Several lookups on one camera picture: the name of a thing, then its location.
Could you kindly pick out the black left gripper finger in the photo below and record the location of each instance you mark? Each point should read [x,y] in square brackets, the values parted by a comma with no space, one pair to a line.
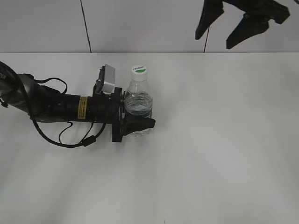
[138,124]

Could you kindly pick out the clear Cestbon water bottle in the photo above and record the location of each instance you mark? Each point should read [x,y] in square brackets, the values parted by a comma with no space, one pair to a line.
[138,101]

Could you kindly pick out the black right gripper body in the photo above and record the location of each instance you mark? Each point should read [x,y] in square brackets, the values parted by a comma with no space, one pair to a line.
[266,8]

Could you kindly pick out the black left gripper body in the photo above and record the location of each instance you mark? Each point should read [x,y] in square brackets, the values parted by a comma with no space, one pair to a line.
[109,109]

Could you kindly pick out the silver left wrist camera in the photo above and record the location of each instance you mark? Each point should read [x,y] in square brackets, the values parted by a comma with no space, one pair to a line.
[106,80]

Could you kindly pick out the white green bottle cap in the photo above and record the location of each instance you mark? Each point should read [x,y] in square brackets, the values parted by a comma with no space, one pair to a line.
[139,73]

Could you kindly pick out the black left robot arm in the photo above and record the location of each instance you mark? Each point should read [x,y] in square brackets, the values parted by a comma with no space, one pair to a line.
[47,105]

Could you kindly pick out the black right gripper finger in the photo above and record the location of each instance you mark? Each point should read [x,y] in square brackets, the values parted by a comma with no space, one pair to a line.
[250,25]
[211,11]

